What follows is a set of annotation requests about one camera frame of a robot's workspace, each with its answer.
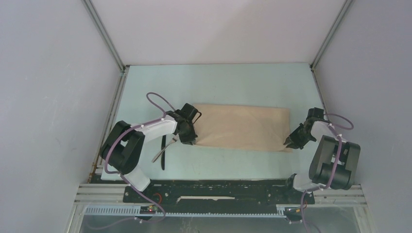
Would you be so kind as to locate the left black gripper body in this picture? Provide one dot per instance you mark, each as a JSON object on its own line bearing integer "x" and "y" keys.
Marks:
{"x": 187, "y": 129}

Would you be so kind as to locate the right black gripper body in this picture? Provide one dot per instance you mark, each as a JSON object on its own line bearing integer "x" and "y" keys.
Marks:
{"x": 301, "y": 129}

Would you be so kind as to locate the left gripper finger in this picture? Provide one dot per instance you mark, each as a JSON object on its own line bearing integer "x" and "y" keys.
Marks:
{"x": 184, "y": 139}
{"x": 193, "y": 136}

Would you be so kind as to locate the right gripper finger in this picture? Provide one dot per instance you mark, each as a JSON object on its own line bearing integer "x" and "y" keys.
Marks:
{"x": 294, "y": 134}
{"x": 299, "y": 143}

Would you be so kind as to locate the beige cloth napkin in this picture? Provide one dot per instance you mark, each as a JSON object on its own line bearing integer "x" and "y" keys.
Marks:
{"x": 243, "y": 127}

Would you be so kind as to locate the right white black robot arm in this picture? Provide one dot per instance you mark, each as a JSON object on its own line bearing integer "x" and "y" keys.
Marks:
{"x": 334, "y": 163}

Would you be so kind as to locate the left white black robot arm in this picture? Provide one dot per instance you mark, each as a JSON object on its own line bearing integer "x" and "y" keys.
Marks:
{"x": 122, "y": 149}

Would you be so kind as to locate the silver fork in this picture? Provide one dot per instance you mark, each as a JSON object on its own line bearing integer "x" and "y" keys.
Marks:
{"x": 173, "y": 140}

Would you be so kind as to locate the black knife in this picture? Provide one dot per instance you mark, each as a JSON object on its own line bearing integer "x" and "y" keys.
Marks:
{"x": 163, "y": 146}

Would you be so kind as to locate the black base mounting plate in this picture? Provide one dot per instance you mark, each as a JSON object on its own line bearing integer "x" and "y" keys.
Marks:
{"x": 219, "y": 196}

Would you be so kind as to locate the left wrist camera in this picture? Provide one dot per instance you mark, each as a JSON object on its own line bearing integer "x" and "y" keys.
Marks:
{"x": 190, "y": 113}

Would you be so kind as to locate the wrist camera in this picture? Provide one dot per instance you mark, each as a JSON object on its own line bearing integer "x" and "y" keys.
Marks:
{"x": 316, "y": 113}
{"x": 190, "y": 113}

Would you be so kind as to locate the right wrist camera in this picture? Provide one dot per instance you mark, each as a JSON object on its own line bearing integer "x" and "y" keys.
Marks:
{"x": 316, "y": 113}

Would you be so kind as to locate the aluminium frame rail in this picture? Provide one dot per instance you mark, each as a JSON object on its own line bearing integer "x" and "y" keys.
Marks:
{"x": 112, "y": 194}

